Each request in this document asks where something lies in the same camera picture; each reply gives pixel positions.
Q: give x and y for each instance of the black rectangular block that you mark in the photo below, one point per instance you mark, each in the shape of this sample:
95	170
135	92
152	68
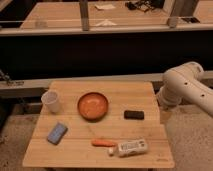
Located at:
128	114

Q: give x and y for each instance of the blue sponge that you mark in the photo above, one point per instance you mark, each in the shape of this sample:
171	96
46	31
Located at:
57	133

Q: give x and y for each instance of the white plastic bottle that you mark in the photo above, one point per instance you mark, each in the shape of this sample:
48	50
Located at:
129	148

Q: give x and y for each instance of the wooden cutting board table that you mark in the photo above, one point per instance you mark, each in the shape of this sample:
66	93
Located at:
75	149

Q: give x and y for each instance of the grey metal post right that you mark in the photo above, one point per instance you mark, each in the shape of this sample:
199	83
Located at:
175	13

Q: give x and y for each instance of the folded white paper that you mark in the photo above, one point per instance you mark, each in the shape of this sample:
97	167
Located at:
106	22

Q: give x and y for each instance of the grey metal post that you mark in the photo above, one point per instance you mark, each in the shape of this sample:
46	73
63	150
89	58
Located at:
175	13
83	4

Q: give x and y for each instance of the white paper sheet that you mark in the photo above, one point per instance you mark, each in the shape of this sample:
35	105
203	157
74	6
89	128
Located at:
105	7

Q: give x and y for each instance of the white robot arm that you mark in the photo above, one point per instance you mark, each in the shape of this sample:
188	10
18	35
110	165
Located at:
183	82

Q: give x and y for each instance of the orange bowl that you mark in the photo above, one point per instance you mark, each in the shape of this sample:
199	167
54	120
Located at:
92	106

